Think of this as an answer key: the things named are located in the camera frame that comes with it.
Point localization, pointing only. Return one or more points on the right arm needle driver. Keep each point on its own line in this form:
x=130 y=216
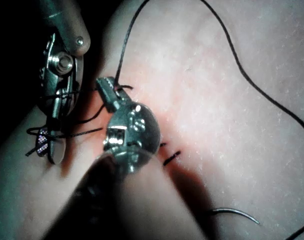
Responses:
x=60 y=72

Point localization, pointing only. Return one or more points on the left arm needle driver jaw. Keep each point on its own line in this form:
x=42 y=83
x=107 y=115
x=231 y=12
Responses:
x=104 y=95
x=118 y=95

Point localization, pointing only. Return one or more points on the curved steel needle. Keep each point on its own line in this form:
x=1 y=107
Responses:
x=238 y=211

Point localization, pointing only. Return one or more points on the left arm needle driver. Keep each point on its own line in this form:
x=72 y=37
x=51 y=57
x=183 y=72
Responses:
x=139 y=127

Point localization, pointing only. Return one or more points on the black stitching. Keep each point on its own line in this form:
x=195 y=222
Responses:
x=172 y=158

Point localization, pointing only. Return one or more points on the dark right arm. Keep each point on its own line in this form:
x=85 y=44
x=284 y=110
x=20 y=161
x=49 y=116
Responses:
x=66 y=22

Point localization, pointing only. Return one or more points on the black thread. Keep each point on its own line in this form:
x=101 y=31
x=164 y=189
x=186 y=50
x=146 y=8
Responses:
x=123 y=46

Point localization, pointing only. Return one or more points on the right arm needle driver jaw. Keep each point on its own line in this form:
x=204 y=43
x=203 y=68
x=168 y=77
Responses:
x=57 y=150
x=42 y=143

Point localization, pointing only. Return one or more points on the dark left arm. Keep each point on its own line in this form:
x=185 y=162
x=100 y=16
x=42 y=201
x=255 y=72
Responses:
x=131 y=205

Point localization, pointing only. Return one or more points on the tissue pad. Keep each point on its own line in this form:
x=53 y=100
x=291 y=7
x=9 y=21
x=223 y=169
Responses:
x=217 y=105

